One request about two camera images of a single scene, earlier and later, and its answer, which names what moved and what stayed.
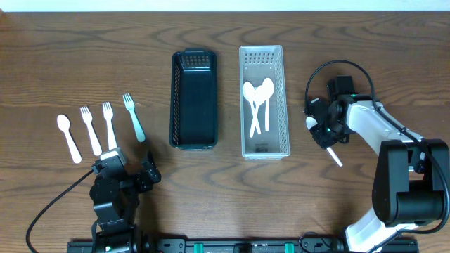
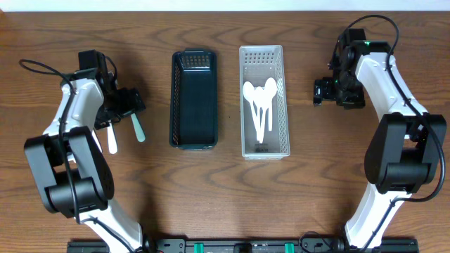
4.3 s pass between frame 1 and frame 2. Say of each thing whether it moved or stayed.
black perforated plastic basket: stayed
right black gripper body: moved
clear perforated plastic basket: stayed
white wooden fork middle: stayed
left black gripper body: moved
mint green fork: stayed
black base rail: stayed
